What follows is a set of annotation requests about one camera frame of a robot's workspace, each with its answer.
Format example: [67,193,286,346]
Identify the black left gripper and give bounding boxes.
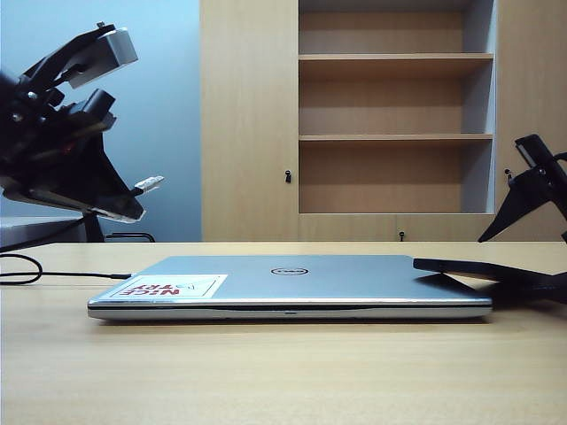
[0,30,148,224]

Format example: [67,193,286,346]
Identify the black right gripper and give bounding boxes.
[478,133,567,307]

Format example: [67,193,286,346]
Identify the black smartphone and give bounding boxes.
[412,257,567,289]

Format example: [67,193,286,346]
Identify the black charging cable silver plug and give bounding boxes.
[0,175,166,285]

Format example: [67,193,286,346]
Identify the black office chair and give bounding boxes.
[82,211,157,243]

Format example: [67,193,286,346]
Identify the grey background desk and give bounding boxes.
[0,215,88,254]

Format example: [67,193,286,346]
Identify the white red Nice Try sticker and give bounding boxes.
[109,274,229,299]

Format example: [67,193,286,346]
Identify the light wooden cabinet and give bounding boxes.
[198,0,567,243]

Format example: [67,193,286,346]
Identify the silver Dell laptop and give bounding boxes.
[87,254,494,321]

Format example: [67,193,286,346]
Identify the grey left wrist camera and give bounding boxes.
[66,27,139,89]

